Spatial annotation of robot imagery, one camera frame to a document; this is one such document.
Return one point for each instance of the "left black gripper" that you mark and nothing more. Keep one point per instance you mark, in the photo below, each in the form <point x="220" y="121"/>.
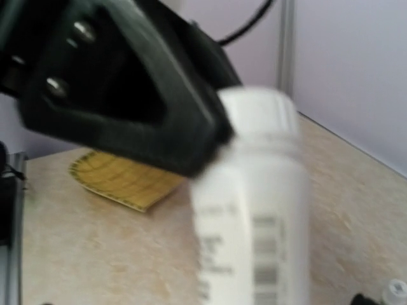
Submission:
<point x="17" y="44"/>

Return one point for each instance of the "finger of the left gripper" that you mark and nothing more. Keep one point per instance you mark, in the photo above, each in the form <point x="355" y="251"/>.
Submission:
<point x="190" y="57"/>
<point x="94" y="85"/>

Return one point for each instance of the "white pill bottle with cap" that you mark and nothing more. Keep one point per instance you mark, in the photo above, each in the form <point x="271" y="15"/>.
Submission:
<point x="251" y="206"/>

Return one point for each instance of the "woven bamboo tray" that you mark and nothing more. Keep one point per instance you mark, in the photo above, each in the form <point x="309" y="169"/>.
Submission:
<point x="135" y="185"/>

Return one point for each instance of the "left aluminium frame post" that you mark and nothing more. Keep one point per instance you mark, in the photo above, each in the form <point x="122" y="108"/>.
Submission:
<point x="285" y="72"/>

